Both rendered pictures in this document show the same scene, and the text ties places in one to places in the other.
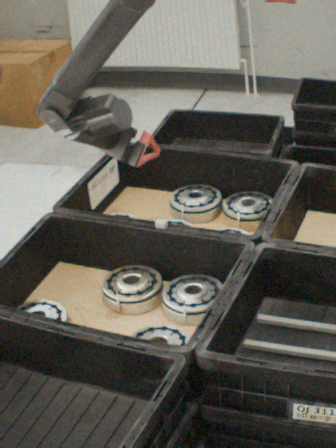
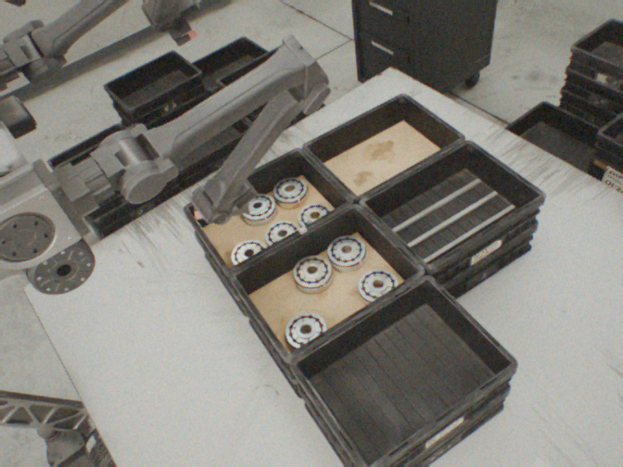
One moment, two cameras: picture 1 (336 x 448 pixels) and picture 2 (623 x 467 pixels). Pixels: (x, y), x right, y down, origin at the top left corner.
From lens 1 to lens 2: 0.99 m
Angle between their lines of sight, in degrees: 41
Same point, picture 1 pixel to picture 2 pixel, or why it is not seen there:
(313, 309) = (395, 214)
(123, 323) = (334, 293)
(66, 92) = (233, 195)
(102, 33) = (268, 141)
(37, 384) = (356, 360)
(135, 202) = (221, 234)
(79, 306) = (299, 307)
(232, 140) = not seen: hidden behind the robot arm
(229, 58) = not seen: outside the picture
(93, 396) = (387, 336)
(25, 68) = not seen: outside the picture
